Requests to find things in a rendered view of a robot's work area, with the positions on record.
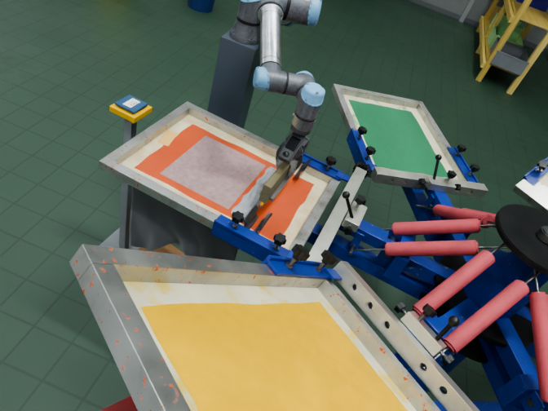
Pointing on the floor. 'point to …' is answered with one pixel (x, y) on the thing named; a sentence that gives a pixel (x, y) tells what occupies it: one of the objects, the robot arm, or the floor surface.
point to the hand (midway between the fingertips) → (283, 172)
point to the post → (118, 240)
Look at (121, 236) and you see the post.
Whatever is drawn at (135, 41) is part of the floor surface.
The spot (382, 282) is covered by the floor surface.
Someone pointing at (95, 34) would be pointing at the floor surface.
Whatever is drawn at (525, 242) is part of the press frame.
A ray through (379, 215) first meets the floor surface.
